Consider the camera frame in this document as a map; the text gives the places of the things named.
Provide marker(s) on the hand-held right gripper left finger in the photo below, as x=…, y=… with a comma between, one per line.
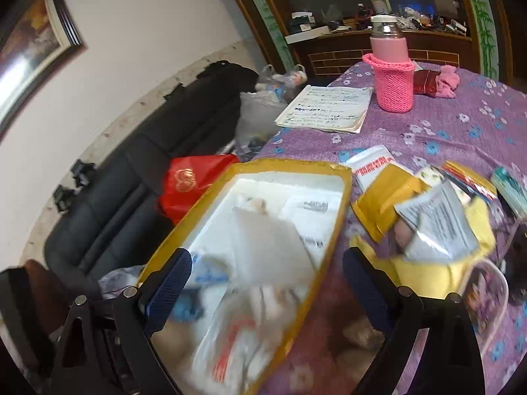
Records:
x=166, y=292

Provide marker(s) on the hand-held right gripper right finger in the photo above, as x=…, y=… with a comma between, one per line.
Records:
x=366, y=292

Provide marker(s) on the yellow sponge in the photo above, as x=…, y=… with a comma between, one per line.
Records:
x=436, y=273

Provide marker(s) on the yellow foam-lined box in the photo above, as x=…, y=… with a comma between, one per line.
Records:
x=329, y=222

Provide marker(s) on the white soft packet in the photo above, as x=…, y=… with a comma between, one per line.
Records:
x=267, y=247

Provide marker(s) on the blue white packet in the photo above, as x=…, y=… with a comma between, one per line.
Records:
x=193, y=304

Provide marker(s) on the white packet with red print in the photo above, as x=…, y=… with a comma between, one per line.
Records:
x=230, y=345

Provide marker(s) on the white printed paper sheet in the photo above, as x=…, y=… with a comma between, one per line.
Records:
x=313, y=218

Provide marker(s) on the yellow padded envelope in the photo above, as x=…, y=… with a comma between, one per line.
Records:
x=383, y=201

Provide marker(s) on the red gift bag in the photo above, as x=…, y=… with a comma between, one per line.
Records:
x=189, y=189

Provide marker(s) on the cartoon print pouch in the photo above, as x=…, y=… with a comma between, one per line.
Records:
x=488, y=300

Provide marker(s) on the white red-striped packet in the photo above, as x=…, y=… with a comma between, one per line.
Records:
x=372, y=164

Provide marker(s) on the black sofa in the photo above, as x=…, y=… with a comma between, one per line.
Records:
x=144, y=164

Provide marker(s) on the brown cushion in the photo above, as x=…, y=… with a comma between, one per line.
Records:
x=37, y=296

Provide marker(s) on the red yellow striped packet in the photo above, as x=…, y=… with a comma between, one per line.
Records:
x=469, y=181

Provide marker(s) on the teal packet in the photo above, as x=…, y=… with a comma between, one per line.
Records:
x=510, y=189

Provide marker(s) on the purple floral tablecloth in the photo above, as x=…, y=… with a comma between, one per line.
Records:
x=448, y=131

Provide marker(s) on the open handwritten notebook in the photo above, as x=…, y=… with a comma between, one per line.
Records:
x=325, y=109

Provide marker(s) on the grey translucent plastic bag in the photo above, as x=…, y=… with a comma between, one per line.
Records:
x=257, y=119

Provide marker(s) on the pink bottle with knit sleeve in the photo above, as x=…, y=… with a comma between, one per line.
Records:
x=393, y=86

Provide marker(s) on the dark red packet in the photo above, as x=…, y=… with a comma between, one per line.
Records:
x=426, y=82

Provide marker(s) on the clear plastic bag with items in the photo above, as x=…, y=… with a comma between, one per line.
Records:
x=280, y=82

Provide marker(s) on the pink fluffy cloth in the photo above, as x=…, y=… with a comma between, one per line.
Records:
x=448, y=80

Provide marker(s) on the wooden cabinet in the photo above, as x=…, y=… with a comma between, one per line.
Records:
x=341, y=55

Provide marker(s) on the flat white box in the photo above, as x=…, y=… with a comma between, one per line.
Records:
x=306, y=33

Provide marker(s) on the framed wall picture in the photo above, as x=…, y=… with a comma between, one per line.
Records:
x=33, y=37

